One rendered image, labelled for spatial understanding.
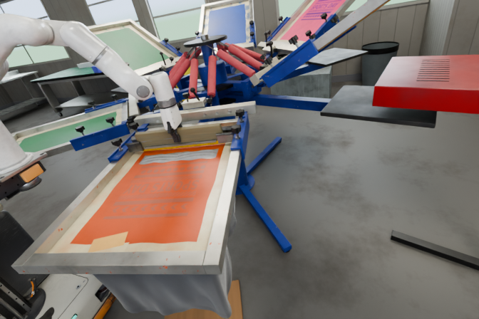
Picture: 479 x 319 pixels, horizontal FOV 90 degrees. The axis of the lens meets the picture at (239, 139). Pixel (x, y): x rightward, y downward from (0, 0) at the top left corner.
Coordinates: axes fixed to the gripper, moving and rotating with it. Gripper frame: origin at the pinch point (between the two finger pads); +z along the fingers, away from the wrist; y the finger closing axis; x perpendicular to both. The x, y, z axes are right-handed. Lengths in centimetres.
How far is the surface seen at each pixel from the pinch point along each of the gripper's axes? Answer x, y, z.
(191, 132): 7.0, 1.4, -1.5
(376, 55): 190, -283, 49
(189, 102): -1.2, -27.6, -5.2
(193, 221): 17.8, 43.8, 6.9
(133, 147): -22.2, 2.6, 2.0
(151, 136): -12.1, 1.4, -1.9
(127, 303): -16, 50, 42
